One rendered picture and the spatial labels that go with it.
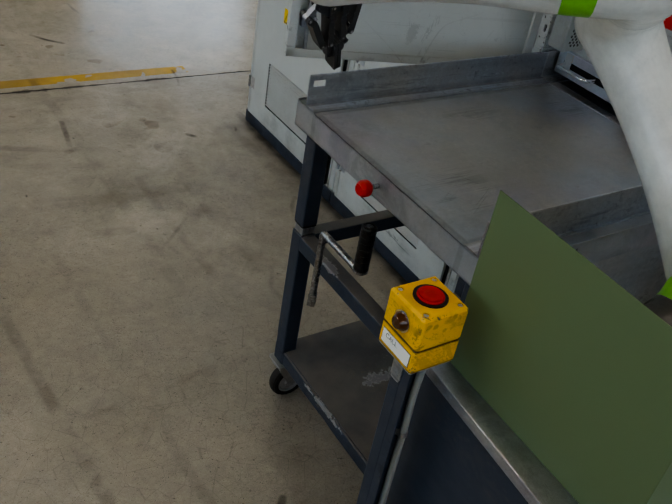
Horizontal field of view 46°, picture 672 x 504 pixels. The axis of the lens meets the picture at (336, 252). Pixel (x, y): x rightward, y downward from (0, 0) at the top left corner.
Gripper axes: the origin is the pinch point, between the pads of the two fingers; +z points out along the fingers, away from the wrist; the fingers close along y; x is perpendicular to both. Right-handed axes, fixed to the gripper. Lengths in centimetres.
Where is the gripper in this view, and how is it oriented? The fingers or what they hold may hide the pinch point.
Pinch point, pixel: (333, 51)
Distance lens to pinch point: 150.4
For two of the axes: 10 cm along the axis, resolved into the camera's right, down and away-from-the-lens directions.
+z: -0.2, 4.1, 9.1
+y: 8.2, -5.1, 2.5
